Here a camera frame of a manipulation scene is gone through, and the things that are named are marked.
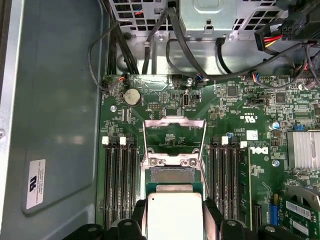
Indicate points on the silver socket cover frame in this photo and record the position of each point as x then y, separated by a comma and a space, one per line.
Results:
175, 121

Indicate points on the silver CPU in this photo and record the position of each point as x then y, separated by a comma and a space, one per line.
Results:
175, 215

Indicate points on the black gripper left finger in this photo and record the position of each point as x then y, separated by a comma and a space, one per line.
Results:
137, 225

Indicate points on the CPU socket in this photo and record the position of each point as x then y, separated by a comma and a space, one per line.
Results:
172, 175

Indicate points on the silver drive cage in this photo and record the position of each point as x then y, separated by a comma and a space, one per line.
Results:
207, 15

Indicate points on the black power plug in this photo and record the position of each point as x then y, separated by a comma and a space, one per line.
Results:
300, 22

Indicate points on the thin metal locking lever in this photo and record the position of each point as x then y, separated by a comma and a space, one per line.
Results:
204, 178

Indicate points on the green RAM stick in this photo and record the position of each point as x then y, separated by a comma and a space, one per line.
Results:
245, 187

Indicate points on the graphics card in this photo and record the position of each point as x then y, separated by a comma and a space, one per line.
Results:
300, 212

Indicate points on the white label sticker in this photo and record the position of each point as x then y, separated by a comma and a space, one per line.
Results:
36, 185

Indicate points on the black and silver PC case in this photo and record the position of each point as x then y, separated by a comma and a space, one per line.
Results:
57, 100

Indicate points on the round coin battery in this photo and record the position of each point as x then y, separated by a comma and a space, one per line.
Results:
132, 98

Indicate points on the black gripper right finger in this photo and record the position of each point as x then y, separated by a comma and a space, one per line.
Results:
212, 225

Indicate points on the blue expansion slot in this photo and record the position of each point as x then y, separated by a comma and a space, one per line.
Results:
275, 212

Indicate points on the RAM slot with black clips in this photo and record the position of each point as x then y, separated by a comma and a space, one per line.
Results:
234, 180
133, 175
214, 175
116, 185

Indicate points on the green motherboard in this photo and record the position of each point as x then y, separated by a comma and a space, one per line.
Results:
225, 112

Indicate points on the silver finned heatsink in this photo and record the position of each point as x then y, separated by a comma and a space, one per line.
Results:
302, 150

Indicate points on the black expansion slot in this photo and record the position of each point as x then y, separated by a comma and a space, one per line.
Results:
257, 217

